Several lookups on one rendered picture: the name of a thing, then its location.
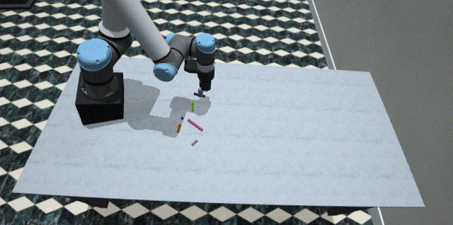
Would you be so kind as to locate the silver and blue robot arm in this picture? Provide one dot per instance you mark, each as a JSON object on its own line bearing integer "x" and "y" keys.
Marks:
{"x": 97, "y": 57}

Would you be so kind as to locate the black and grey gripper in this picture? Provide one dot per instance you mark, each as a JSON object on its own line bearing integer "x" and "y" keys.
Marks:
{"x": 204, "y": 73}

